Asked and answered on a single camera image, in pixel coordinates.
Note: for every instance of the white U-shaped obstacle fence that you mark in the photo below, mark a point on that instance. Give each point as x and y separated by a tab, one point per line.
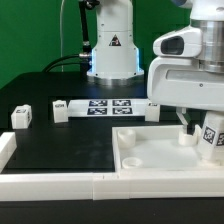
127	184

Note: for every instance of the white square tabletop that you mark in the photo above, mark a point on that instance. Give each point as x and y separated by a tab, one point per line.
156	148

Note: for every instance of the white sheet with fiducial tags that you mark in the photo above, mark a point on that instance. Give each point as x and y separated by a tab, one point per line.
107	107

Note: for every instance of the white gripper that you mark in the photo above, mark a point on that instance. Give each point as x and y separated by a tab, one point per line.
179	82

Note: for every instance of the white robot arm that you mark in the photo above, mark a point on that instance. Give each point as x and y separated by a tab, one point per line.
115	58

